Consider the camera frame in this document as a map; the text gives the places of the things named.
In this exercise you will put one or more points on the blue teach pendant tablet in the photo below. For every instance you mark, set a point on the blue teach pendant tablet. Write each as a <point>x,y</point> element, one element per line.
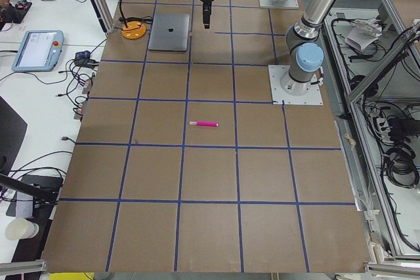
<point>39,51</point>

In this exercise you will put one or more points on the grey closed laptop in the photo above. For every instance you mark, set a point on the grey closed laptop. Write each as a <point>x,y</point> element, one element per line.
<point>169,32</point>

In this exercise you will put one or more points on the white paper cup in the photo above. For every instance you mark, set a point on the white paper cup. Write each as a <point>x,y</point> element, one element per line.
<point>20,228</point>

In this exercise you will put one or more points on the pink marker pen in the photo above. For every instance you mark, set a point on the pink marker pen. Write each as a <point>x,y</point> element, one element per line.
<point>203,123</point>

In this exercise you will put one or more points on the black monitor stand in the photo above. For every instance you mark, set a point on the black monitor stand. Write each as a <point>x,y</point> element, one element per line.
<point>35,195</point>

